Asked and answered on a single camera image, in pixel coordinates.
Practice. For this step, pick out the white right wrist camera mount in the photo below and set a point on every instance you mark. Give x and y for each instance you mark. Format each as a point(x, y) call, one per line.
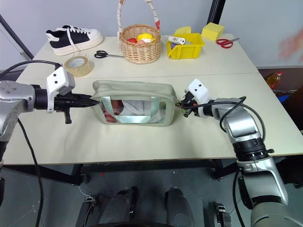
point(197, 91)

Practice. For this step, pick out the black vertical pole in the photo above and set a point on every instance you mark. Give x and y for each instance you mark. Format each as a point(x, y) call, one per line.
point(216, 10)

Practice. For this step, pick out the cooking oil bottle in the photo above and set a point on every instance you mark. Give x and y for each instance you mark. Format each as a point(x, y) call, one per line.
point(273, 80)

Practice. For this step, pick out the black table frame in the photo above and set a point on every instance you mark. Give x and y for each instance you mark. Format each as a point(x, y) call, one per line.
point(142, 166)

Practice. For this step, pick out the black diagonal frame bar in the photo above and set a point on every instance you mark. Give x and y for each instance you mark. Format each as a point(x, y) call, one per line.
point(16, 37)

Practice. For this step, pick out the yellow toy fruit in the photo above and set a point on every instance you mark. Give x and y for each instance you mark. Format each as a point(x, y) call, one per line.
point(145, 37)

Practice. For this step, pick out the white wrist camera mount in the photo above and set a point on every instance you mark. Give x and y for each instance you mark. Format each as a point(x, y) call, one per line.
point(197, 91)
point(56, 79)

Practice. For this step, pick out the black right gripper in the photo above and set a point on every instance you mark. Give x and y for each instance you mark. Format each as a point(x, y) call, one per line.
point(192, 106)

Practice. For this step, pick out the purple item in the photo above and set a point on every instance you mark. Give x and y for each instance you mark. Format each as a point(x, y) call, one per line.
point(174, 45)

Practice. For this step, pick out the green pouch with clear window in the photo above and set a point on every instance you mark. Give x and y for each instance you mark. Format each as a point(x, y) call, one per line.
point(132, 89)

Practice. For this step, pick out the yellow sponge block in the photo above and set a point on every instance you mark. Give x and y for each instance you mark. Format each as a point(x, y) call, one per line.
point(211, 32)

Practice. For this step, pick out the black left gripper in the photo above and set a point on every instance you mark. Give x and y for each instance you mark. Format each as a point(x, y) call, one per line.
point(62, 102)

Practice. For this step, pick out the black and white sneaker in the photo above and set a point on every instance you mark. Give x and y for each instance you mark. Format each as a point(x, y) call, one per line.
point(71, 39)

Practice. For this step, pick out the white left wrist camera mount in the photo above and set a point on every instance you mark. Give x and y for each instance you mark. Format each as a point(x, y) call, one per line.
point(56, 79)

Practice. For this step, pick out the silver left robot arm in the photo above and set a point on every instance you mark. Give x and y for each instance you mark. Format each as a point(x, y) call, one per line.
point(14, 94)

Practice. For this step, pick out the white oblong device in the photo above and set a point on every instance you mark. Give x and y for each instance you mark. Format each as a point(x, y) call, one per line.
point(176, 39)

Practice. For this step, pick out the blurred person hand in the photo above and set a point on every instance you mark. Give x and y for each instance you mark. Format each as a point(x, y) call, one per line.
point(291, 45)

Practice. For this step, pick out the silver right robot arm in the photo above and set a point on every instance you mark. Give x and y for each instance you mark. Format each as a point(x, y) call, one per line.
point(243, 123)

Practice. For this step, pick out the white cloth in pouch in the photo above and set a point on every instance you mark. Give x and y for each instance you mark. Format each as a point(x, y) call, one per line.
point(135, 107)

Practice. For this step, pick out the dark rounded robot leg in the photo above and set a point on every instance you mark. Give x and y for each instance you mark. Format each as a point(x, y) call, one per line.
point(177, 205)
point(120, 205)

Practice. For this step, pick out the clear packing tape roll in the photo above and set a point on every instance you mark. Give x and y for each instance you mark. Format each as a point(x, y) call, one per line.
point(82, 69)

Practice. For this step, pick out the yellow plastic bin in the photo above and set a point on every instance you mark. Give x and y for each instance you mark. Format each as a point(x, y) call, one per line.
point(184, 49)

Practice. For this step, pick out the red toy fruit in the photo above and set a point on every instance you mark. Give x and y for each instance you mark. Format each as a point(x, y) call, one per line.
point(132, 40)

